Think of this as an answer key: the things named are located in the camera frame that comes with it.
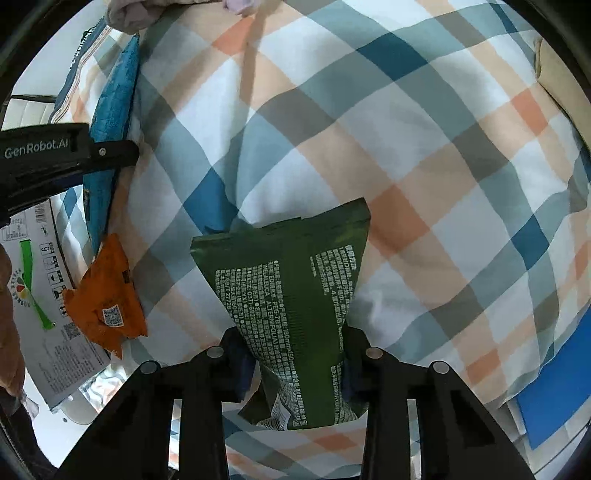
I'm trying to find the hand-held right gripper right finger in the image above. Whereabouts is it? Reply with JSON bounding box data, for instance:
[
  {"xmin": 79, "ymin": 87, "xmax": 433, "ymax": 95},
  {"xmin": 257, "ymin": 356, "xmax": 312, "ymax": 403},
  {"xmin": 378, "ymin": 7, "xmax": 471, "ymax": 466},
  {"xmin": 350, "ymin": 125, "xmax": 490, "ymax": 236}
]
[{"xmin": 341, "ymin": 326, "xmax": 536, "ymax": 480}]

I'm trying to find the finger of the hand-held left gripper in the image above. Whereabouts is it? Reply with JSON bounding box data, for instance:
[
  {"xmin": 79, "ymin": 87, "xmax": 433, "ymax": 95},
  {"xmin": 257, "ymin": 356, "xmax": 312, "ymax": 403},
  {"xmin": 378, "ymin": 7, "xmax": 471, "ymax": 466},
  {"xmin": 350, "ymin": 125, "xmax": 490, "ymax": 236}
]
[{"xmin": 90, "ymin": 141, "xmax": 140, "ymax": 171}]

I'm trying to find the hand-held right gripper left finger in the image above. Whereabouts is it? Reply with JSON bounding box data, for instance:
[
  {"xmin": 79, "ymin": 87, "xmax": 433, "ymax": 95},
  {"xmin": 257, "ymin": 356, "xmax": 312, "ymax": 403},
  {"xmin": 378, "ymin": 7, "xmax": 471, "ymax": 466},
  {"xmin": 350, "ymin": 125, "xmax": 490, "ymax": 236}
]
[{"xmin": 54, "ymin": 329, "xmax": 257, "ymax": 480}]

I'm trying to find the blue snack packet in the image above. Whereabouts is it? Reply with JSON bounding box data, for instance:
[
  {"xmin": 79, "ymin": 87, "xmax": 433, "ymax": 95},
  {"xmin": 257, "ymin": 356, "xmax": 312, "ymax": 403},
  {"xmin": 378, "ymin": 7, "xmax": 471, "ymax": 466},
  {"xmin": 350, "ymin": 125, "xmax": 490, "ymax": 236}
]
[{"xmin": 83, "ymin": 33, "xmax": 141, "ymax": 259}]

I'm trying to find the green wet wipes packet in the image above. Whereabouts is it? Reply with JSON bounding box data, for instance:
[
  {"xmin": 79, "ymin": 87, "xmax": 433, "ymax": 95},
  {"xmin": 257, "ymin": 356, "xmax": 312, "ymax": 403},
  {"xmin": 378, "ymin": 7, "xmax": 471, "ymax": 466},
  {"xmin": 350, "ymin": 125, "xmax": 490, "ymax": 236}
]
[{"xmin": 190, "ymin": 198, "xmax": 372, "ymax": 431}]

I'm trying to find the person's left hand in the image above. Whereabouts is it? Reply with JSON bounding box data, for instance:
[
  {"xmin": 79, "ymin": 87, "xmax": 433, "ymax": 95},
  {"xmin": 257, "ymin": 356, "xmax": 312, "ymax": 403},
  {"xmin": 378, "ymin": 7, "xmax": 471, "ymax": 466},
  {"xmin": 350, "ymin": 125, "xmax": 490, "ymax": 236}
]
[{"xmin": 0, "ymin": 244, "xmax": 26, "ymax": 397}]

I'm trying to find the pink cloth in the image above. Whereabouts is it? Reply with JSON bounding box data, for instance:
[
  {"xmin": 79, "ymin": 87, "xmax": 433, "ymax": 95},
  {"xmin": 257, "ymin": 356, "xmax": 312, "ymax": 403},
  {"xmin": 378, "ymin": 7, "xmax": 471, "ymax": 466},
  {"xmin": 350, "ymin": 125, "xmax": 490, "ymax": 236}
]
[{"xmin": 104, "ymin": 0, "xmax": 259, "ymax": 34}]

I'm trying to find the white printed cardboard box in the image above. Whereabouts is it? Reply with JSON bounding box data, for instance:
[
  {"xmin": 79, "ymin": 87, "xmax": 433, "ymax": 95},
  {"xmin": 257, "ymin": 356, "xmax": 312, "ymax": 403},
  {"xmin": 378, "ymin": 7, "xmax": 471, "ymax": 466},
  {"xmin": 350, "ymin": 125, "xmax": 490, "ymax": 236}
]
[{"xmin": 0, "ymin": 196, "xmax": 112, "ymax": 411}]

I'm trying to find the orange snack packet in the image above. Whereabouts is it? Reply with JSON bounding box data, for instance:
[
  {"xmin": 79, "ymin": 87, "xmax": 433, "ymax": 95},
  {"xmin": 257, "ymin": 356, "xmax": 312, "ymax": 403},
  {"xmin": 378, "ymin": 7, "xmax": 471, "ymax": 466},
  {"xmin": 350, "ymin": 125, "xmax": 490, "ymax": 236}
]
[{"xmin": 63, "ymin": 233, "xmax": 148, "ymax": 360}]

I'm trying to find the plaid checked bedsheet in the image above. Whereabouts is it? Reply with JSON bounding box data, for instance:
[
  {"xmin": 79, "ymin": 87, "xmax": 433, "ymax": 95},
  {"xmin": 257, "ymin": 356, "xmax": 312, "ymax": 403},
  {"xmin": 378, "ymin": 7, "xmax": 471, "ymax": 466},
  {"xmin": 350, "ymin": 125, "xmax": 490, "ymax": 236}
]
[{"xmin": 104, "ymin": 0, "xmax": 591, "ymax": 407}]

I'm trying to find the blue sheet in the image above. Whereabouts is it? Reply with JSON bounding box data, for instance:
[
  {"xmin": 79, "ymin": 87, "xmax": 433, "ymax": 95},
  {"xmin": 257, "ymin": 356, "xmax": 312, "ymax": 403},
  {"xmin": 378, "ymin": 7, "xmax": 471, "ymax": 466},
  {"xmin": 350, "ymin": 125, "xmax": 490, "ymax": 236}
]
[{"xmin": 513, "ymin": 307, "xmax": 591, "ymax": 450}]

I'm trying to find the beige cushion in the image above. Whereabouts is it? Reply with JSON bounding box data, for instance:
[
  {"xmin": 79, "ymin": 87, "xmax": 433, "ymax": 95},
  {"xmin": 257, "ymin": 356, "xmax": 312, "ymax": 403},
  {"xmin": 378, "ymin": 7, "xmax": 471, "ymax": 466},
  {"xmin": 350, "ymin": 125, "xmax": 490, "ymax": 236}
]
[{"xmin": 534, "ymin": 36, "xmax": 591, "ymax": 139}]

